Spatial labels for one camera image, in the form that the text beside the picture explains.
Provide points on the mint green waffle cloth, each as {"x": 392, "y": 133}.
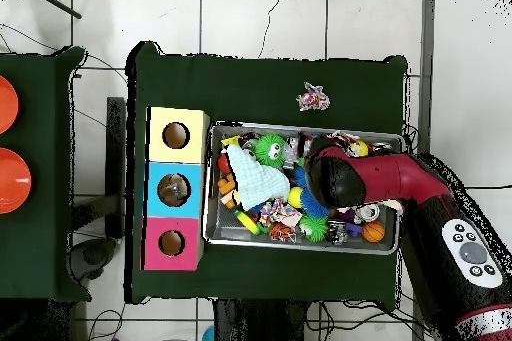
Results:
{"x": 256, "y": 177}

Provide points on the orange striped tiger toy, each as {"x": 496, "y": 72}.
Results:
{"x": 282, "y": 233}

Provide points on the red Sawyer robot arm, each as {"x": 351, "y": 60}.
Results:
{"x": 400, "y": 181}

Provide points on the wooden box with three holes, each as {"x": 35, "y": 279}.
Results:
{"x": 157, "y": 197}

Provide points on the green fuzzy toy with eyes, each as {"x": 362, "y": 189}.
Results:
{"x": 270, "y": 149}

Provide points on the red ball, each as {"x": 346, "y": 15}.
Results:
{"x": 223, "y": 163}

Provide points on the orange plastic building block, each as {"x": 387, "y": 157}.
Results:
{"x": 228, "y": 190}

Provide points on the yellow cheese wedge toy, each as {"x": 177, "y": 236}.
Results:
{"x": 230, "y": 142}

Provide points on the yellow ball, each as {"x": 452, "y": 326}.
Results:
{"x": 362, "y": 149}
{"x": 295, "y": 197}

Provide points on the blue spiky ball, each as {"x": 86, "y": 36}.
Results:
{"x": 312, "y": 210}

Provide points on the crushed silver can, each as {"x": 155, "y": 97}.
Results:
{"x": 368, "y": 213}

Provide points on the small orange basketball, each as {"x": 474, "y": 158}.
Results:
{"x": 373, "y": 232}

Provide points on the side table with green cloth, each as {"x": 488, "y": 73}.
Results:
{"x": 40, "y": 229}

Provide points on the orange bowl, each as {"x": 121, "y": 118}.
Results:
{"x": 6, "y": 105}
{"x": 12, "y": 181}

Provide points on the black rod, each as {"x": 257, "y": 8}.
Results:
{"x": 52, "y": 1}

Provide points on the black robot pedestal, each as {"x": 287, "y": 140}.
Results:
{"x": 256, "y": 325}

